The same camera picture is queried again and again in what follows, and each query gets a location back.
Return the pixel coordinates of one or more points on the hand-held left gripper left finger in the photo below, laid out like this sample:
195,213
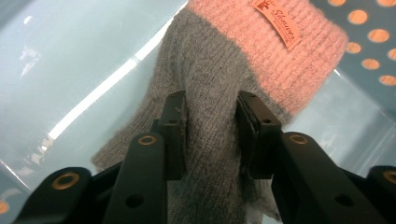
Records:
175,137

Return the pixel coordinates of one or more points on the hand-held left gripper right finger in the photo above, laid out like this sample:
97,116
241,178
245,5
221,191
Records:
260,140

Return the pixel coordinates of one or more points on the grey pink labelled fingerless glove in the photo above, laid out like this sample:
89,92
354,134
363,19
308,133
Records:
214,71

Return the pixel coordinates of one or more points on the clear plastic bin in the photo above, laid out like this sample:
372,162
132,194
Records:
77,46

